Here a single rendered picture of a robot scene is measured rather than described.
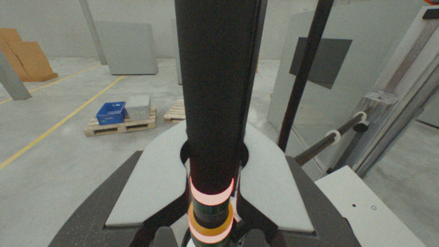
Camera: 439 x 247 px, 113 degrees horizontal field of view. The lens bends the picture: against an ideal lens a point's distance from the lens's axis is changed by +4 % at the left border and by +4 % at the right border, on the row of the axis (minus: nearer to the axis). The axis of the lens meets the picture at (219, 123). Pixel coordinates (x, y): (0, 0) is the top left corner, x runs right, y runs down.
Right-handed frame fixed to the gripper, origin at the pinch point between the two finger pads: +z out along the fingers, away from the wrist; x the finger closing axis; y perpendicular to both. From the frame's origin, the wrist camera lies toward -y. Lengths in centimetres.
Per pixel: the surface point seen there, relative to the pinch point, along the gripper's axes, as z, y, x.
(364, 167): 38, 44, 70
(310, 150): 8.5, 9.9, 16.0
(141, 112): 247, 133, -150
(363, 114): 23.8, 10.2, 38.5
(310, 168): 65, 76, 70
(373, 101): 31, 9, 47
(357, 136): 36, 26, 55
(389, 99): 31, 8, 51
